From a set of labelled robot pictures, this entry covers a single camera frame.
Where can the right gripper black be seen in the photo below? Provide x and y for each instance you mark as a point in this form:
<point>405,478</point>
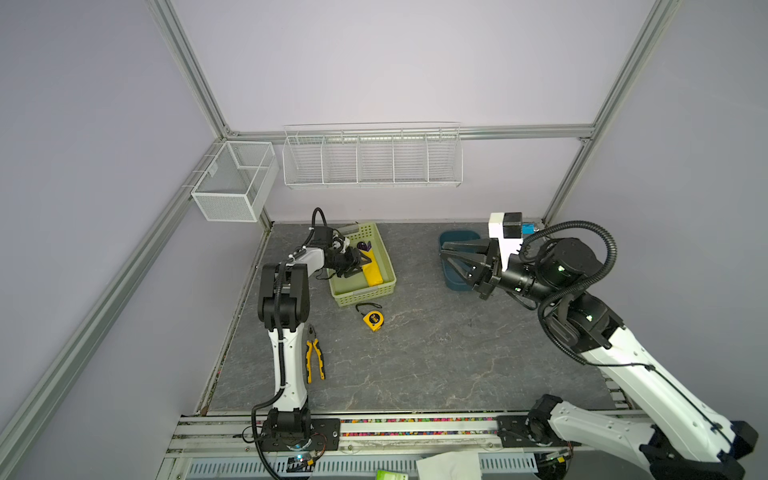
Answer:
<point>494,270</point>

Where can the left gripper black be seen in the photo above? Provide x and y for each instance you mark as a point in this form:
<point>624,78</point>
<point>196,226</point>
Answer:
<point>354,262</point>

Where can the yellow paper napkin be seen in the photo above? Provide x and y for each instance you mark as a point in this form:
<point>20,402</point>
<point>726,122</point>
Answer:
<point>371,270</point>

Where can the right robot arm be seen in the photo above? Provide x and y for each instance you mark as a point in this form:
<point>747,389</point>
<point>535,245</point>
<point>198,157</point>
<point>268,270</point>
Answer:
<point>551,273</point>

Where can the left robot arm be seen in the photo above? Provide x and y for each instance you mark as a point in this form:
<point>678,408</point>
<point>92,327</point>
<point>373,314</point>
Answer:
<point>283,307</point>

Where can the light green perforated basket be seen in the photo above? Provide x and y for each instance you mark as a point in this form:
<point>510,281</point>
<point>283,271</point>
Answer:
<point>353,290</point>

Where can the yellow tape measure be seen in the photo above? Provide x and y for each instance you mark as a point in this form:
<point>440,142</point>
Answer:
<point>372,314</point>

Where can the yellow black pliers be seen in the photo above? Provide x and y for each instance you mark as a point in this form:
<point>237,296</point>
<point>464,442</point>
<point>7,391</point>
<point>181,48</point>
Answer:
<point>314,359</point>

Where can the white paper sheet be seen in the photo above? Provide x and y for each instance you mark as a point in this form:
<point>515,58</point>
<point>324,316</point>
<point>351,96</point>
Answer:
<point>450,466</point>

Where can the green small object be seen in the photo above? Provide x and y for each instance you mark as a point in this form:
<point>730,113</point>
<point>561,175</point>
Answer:
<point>389,475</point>

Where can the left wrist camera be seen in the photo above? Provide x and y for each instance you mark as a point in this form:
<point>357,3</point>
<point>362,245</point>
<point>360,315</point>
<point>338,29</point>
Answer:
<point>339,243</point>

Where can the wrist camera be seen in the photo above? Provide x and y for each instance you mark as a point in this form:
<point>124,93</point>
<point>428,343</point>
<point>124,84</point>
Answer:
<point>339,243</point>
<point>509,229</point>

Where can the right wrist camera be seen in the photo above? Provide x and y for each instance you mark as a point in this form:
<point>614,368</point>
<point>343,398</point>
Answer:
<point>509,229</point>

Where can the long white wire shelf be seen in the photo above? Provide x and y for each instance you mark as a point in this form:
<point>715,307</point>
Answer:
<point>376,155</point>

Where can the small white wire basket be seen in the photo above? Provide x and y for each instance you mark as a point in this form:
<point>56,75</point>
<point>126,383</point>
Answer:
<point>237,182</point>

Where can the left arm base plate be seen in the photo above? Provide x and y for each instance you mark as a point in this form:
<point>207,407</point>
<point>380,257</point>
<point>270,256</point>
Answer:
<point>300,435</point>

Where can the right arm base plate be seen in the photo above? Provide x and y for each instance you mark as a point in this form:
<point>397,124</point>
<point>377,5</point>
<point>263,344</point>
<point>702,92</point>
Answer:
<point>517,431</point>

